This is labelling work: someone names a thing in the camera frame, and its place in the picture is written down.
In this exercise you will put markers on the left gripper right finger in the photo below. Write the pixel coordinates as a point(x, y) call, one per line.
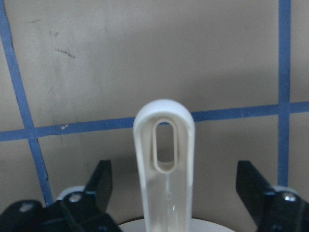
point(272, 208)

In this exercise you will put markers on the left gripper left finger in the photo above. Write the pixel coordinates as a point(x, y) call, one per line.
point(79, 211)

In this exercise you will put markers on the beige plastic dustpan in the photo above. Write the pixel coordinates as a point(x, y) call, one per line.
point(166, 187)

